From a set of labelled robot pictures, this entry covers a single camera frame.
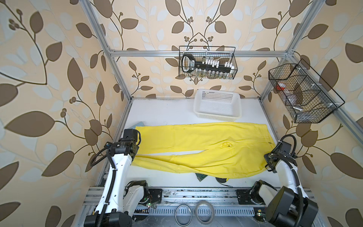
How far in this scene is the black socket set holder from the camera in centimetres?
84

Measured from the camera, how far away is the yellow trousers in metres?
0.80

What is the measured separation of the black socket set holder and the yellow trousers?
416mm
